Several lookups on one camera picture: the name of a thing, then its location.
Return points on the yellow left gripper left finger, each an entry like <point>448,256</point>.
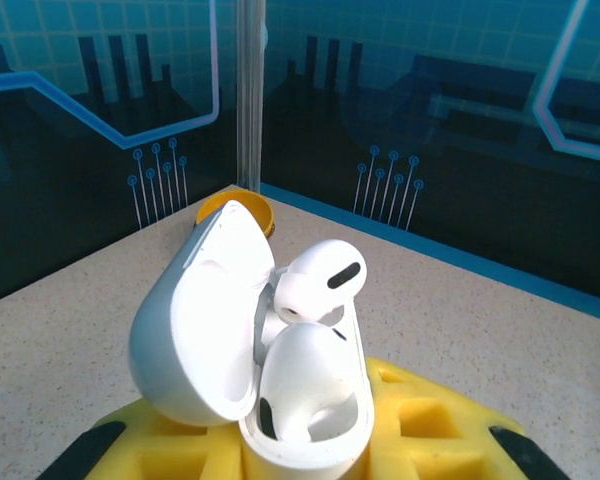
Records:
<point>170,450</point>

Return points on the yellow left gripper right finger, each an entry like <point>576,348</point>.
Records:
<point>430,425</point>

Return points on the yellow bowl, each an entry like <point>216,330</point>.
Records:
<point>252,205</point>

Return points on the aluminium frame post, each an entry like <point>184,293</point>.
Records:
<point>250,100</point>

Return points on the white earbud charging case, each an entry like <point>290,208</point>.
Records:
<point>195,340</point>

